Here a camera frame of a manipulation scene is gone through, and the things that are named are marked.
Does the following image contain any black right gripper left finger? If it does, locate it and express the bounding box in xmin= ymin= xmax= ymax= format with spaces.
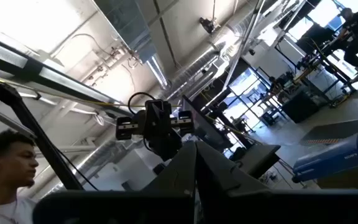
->
xmin=141 ymin=141 xmax=197 ymax=192

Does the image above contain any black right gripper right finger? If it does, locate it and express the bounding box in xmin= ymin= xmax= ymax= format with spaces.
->
xmin=196 ymin=141 xmax=270 ymax=194

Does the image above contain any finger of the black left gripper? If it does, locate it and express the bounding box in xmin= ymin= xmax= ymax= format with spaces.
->
xmin=158 ymin=100 xmax=173 ymax=130
xmin=145 ymin=100 xmax=160 ymax=131

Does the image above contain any black monitor panel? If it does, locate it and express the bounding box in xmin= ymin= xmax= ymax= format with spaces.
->
xmin=181 ymin=95 xmax=233 ymax=151

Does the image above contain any black desk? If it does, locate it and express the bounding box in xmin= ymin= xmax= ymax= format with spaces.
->
xmin=230 ymin=144 xmax=282 ymax=180

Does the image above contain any overhead LED light bar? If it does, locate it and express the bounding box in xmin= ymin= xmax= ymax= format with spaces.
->
xmin=0 ymin=30 xmax=134 ymax=118

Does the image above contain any blue DualShock controller box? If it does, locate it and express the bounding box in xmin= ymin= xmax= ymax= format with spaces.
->
xmin=291 ymin=133 xmax=358 ymax=184

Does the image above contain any hazard striped floor mat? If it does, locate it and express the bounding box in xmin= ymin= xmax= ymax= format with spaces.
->
xmin=299 ymin=116 xmax=358 ymax=147

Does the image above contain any silver round ventilation duct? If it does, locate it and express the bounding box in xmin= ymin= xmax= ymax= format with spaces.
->
xmin=163 ymin=40 xmax=232 ymax=101

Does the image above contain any yellow hanging cable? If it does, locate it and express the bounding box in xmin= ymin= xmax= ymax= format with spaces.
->
xmin=0 ymin=72 xmax=255 ymax=144

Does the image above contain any black rig frame strut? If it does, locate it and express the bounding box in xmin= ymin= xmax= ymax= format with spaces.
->
xmin=0 ymin=77 xmax=85 ymax=192

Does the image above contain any grey rectangular ventilation duct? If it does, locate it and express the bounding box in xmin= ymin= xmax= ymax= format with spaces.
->
xmin=93 ymin=0 xmax=158 ymax=63

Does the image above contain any black ceiling camera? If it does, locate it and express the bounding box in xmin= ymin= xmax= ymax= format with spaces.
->
xmin=198 ymin=16 xmax=221 ymax=35

